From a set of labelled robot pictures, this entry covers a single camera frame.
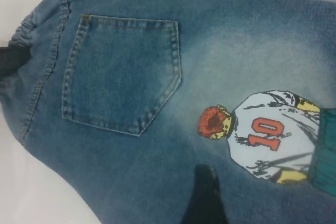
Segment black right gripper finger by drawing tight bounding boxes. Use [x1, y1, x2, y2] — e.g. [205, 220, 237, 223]
[181, 164, 229, 224]

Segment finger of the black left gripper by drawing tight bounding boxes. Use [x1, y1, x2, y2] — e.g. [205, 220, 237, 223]
[0, 45, 33, 78]

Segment blue denim shorts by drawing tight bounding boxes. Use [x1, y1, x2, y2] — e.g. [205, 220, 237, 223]
[0, 0, 336, 224]

